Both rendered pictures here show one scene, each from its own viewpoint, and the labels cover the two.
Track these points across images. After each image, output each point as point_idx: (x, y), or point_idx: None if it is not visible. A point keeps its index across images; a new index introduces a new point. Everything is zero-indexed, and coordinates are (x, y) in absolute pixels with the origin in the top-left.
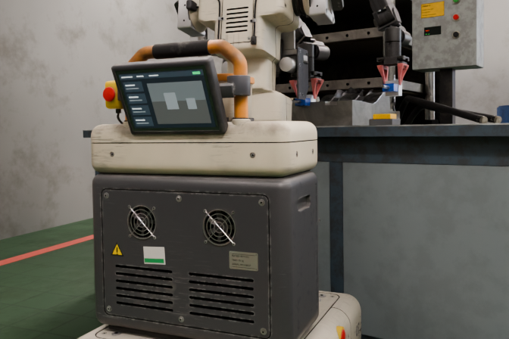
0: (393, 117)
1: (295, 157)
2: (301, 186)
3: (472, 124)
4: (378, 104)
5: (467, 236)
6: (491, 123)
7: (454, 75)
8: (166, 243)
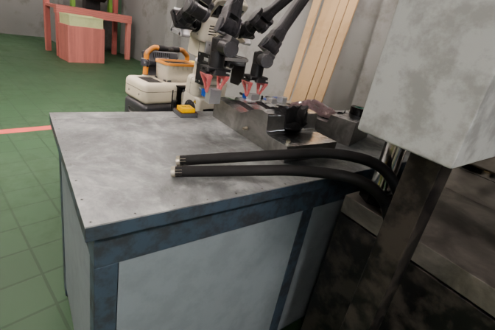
0: (179, 109)
1: (127, 89)
2: (130, 102)
3: (113, 112)
4: (246, 116)
5: None
6: (98, 112)
7: (425, 158)
8: None
